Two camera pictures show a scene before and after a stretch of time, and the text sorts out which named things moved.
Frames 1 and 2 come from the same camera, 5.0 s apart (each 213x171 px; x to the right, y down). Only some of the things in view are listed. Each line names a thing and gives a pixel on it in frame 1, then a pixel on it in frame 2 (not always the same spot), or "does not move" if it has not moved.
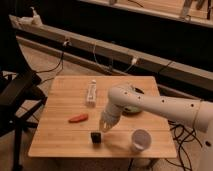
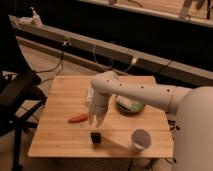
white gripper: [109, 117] → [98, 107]
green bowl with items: [132, 110] does not move
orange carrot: [79, 118] does not move
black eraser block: [96, 137] does not move
